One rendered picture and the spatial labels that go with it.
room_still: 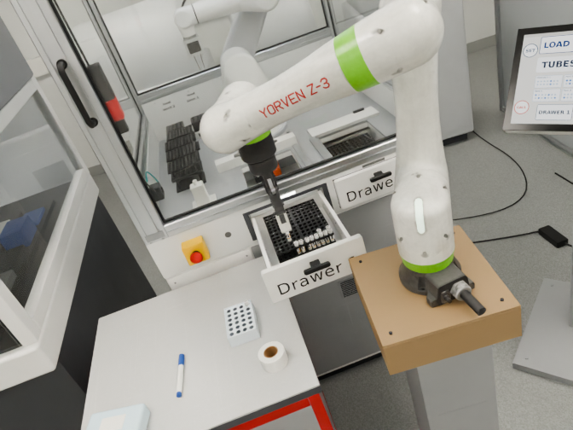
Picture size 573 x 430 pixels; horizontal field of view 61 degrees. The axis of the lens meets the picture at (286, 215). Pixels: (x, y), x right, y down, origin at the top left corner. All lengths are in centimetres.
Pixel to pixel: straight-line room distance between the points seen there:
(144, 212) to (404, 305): 83
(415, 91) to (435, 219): 28
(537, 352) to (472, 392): 74
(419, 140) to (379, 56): 32
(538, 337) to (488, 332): 102
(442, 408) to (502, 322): 38
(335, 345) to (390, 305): 86
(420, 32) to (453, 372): 86
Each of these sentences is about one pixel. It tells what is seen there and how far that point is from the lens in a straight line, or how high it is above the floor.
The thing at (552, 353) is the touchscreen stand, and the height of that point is 3.
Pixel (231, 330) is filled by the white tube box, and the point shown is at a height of 78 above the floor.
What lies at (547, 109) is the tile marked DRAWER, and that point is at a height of 101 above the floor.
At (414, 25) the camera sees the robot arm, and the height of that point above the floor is 149.
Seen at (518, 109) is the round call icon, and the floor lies 101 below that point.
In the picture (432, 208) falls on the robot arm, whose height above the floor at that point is 110.
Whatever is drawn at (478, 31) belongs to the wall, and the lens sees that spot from 528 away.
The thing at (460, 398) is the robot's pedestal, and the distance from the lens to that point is 149.
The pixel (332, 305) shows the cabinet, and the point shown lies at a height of 41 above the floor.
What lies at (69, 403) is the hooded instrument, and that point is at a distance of 182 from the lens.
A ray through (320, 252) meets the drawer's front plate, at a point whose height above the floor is 93.
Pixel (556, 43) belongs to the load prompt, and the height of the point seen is 116.
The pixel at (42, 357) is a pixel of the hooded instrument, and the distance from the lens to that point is 159.
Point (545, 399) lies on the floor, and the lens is 210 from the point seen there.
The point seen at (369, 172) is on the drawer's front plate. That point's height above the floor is 92.
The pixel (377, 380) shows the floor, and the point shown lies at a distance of 217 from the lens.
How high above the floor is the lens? 172
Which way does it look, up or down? 32 degrees down
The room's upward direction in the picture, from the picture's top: 19 degrees counter-clockwise
